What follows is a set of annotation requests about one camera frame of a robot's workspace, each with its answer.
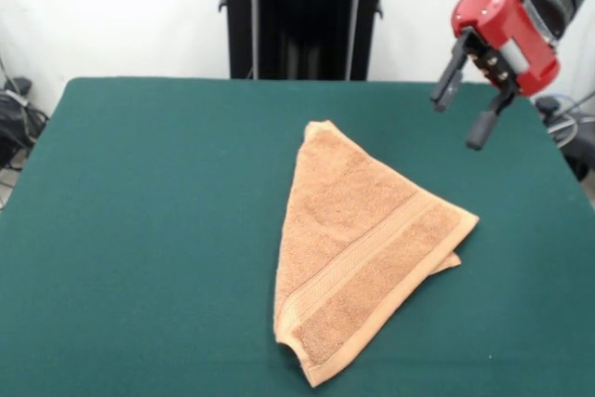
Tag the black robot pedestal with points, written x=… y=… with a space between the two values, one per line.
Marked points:
x=302 y=20

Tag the tan terry towel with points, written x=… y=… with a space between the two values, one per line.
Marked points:
x=353 y=229

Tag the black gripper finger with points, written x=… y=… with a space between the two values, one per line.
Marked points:
x=479 y=132
x=448 y=85

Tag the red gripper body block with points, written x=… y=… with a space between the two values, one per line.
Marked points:
x=493 y=11

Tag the dark green table cloth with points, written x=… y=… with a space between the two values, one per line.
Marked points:
x=139 y=229

